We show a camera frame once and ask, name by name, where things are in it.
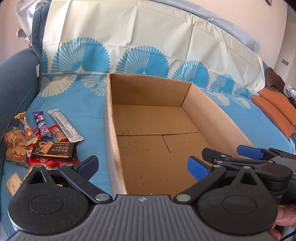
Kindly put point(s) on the red chips snack bag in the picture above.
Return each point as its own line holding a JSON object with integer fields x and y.
{"x": 39, "y": 160}

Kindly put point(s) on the beige cracker packet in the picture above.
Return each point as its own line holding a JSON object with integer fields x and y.
{"x": 13, "y": 183}

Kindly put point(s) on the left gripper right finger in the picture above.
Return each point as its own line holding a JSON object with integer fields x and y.
{"x": 207, "y": 177}

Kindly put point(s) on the brown cardboard box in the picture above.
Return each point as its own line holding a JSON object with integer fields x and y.
{"x": 153, "y": 125}

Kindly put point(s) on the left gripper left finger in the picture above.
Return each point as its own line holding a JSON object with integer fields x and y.
{"x": 78, "y": 177}

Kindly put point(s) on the orange cushion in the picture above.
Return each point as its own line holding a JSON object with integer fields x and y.
{"x": 278, "y": 109}

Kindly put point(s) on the yellow cone snack packet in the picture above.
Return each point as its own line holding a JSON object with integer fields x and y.
{"x": 30, "y": 137}

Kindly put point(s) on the clear bag of cookies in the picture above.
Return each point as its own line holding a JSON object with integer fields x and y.
{"x": 16, "y": 147}

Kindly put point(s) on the purple snack bar wrapper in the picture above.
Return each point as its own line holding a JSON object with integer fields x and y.
{"x": 41, "y": 124}

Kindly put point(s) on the brown blanket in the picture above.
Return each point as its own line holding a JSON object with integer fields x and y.
{"x": 273, "y": 81}

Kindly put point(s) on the blue white patterned cover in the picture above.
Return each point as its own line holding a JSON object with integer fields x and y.
{"x": 84, "y": 42}

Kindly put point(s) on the silver stick snack packet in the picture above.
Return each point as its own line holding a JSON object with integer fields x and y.
{"x": 70, "y": 132}

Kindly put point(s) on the person's right hand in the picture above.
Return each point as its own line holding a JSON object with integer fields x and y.
{"x": 286, "y": 216}

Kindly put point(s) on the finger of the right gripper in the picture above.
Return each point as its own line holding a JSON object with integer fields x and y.
{"x": 263, "y": 154}
{"x": 215, "y": 157}

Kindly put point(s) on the black chocolate biscuit packet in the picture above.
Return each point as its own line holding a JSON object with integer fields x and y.
{"x": 62, "y": 151}

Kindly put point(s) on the grey wall switch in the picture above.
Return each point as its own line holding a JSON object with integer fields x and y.
{"x": 285, "y": 62}

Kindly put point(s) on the blue fabric sofa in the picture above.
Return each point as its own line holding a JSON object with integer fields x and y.
{"x": 21, "y": 73}

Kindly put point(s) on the small red candy packet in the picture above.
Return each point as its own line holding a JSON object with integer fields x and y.
{"x": 57, "y": 133}

